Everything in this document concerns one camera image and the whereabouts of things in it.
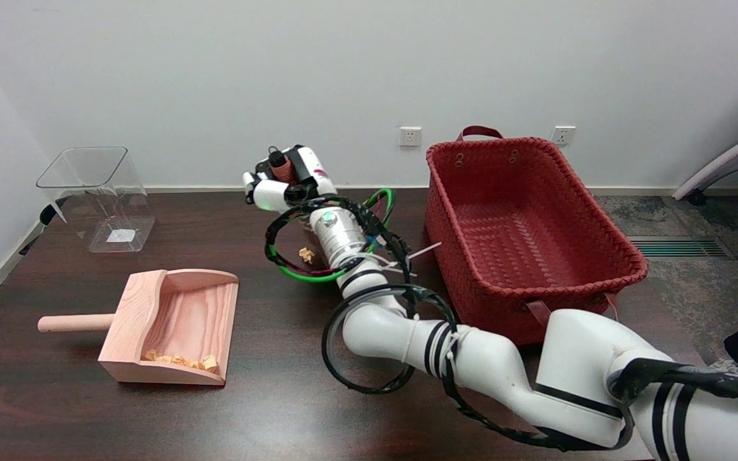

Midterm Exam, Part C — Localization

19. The green robot cable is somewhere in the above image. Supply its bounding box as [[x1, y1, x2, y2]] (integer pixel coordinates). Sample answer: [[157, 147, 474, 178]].
[[266, 188, 395, 284]]

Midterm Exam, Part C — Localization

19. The clear plastic container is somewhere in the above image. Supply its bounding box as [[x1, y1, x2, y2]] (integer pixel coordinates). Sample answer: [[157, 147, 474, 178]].
[[36, 147, 156, 254]]

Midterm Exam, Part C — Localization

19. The red woven basket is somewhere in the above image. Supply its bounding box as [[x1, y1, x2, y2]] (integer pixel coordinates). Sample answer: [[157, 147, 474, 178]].
[[425, 125, 650, 346]]

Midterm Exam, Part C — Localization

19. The floor vent grille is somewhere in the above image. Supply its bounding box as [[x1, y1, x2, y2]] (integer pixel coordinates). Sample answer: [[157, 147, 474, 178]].
[[628, 237, 735, 259]]

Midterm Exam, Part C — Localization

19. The grey office chair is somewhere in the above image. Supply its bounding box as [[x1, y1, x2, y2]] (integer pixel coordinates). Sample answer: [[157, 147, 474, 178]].
[[672, 122, 738, 292]]

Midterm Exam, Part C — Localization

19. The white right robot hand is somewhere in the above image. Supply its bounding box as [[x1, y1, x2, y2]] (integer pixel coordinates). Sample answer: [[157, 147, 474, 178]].
[[243, 145, 338, 212]]

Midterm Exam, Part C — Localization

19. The wooden dustpan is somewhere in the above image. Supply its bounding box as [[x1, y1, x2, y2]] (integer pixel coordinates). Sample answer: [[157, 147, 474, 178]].
[[37, 269, 240, 385]]

